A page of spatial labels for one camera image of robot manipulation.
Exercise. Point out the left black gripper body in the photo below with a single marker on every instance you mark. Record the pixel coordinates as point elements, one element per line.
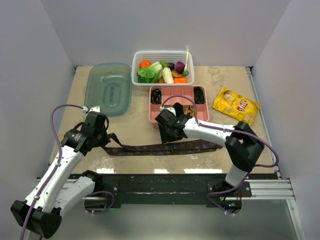
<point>104,127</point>

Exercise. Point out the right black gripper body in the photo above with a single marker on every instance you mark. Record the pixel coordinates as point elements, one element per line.
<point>166,136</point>

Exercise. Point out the dark patterned necktie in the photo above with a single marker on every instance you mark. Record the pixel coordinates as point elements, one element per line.
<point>164,149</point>

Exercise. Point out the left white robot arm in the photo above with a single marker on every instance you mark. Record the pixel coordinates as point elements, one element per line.
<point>41,212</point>

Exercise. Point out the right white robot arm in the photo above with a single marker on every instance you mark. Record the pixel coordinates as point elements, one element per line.
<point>241,142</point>

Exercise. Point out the rolled dark blue tie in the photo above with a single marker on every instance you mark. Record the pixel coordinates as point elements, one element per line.
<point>179,109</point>

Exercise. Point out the rolled yellow tie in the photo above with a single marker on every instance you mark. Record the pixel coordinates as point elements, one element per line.
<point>189,110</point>

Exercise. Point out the rolled black tie left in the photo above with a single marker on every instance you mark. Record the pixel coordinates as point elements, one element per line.
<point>156,96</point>

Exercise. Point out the rolled black tie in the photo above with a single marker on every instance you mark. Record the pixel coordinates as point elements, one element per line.
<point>199,96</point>
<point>156,96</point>

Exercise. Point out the pink divided organizer tray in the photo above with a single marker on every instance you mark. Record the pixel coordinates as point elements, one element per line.
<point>177,94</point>

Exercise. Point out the rolled black tie right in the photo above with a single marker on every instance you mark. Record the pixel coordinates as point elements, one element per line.
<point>199,96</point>

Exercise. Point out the teal transparent container lid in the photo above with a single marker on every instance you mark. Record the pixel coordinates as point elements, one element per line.
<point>109,87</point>

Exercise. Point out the white daikon radish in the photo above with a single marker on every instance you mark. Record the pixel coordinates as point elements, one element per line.
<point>167,75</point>

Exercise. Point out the green lettuce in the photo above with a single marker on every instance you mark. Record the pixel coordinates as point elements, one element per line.
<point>150,74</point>

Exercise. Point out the green onion stalk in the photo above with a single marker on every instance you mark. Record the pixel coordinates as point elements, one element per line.
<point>185,70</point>

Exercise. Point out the dark eggplant toy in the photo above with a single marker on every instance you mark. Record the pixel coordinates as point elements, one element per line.
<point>171,66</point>

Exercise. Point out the purple onion toy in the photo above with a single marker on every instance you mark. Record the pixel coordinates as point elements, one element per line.
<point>179,67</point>

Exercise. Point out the white plastic basket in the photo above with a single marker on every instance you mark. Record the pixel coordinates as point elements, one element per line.
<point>169,56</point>

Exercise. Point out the orange pumpkin toy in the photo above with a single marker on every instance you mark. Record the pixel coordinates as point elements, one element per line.
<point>145,64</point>

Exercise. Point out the yellow chips bag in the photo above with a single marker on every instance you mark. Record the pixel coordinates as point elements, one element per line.
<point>236,106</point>

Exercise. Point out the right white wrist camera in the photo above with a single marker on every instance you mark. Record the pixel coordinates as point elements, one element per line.
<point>170,109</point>

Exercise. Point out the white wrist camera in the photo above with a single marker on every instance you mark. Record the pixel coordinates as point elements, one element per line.
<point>92,109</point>
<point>170,109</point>

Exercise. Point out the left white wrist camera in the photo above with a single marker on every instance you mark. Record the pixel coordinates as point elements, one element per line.
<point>92,109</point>

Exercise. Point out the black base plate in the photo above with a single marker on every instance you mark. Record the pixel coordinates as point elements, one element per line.
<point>167,189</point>

